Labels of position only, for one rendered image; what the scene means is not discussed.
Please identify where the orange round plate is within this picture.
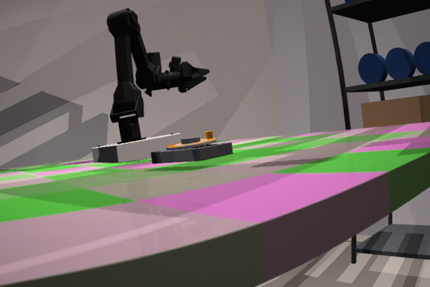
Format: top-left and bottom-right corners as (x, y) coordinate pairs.
(166, 131), (216, 151)

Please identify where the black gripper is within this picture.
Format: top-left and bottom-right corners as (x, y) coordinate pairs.
(163, 61), (210, 93)

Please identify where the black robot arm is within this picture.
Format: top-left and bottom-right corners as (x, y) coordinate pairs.
(107, 8), (164, 143)

